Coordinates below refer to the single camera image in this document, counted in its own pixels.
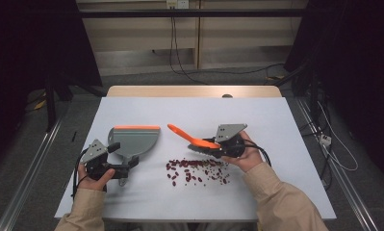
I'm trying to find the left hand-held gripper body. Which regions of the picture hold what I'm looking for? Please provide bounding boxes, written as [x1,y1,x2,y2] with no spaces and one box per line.
[80,139,130,181]

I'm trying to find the right hand-held gripper black cable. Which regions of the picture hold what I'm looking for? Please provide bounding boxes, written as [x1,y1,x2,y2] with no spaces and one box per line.
[242,138,272,167]

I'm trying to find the white power strip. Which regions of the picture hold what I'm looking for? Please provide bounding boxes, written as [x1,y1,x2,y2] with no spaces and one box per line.
[319,134,333,147]

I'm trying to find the red beans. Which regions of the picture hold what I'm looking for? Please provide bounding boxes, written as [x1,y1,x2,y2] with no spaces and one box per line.
[165,158,231,188]

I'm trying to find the left hand-held gripper black cable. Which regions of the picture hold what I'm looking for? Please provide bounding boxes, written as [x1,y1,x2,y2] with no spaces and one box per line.
[71,148,90,200]

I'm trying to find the black horizontal crossbar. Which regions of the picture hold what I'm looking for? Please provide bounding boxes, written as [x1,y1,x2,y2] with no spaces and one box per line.
[78,9,309,18]

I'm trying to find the white wall socket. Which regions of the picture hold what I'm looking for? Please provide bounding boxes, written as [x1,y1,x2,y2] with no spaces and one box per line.
[166,0,190,10]

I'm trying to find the aluminium floor rail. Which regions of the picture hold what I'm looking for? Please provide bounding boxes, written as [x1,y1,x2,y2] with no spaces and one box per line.
[294,97,380,231]
[0,118,64,231]

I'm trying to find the dark curtain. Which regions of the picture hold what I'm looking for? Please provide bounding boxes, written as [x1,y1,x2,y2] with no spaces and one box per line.
[283,0,384,186]
[0,0,103,172]

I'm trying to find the white cable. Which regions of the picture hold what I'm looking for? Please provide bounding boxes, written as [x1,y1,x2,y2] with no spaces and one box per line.
[317,101,359,172]

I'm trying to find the person's right hand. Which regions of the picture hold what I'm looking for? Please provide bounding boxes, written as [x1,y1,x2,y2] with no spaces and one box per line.
[220,133,265,173]

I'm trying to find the grey dustpan with orange edge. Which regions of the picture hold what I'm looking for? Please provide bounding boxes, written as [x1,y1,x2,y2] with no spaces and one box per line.
[107,124,162,188]

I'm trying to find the black hanging wall cable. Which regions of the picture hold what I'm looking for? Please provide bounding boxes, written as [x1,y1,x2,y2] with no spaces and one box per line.
[168,16,211,86]

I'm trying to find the black metal stand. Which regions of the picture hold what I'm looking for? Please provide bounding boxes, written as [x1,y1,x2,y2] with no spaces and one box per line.
[44,75,59,133]

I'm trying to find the hand-held gripper black cable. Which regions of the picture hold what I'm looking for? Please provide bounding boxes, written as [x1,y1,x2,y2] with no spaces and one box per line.
[71,148,90,200]
[242,138,272,167]

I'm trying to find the white table board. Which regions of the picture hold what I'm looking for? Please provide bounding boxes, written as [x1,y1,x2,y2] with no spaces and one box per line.
[54,96,338,222]

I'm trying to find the wooden table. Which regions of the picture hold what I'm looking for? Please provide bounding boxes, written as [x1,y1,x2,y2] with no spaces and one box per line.
[106,85,283,98]

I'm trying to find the person's left hand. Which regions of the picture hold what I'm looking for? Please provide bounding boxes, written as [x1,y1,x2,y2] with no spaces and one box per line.
[77,163,116,193]

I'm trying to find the orange brush with grey bristles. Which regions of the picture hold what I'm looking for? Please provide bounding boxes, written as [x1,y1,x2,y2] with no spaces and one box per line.
[166,123,222,158]

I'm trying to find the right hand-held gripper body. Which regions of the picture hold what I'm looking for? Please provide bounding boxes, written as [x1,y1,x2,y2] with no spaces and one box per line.
[212,123,248,158]

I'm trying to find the black floor cable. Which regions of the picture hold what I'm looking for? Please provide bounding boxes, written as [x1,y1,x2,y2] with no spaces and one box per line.
[179,63,285,77]

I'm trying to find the bundle of black cables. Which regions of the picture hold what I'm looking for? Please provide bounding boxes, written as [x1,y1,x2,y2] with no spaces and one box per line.
[298,71,334,181]

